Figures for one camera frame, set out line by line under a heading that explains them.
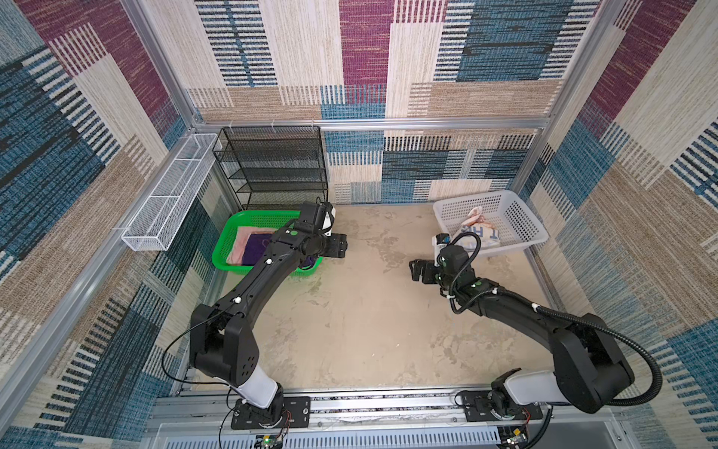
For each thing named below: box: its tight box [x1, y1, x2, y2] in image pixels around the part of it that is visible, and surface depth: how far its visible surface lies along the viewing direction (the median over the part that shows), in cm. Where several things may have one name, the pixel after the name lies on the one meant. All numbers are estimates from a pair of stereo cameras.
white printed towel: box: [457, 220, 502, 250], surface depth 104 cm
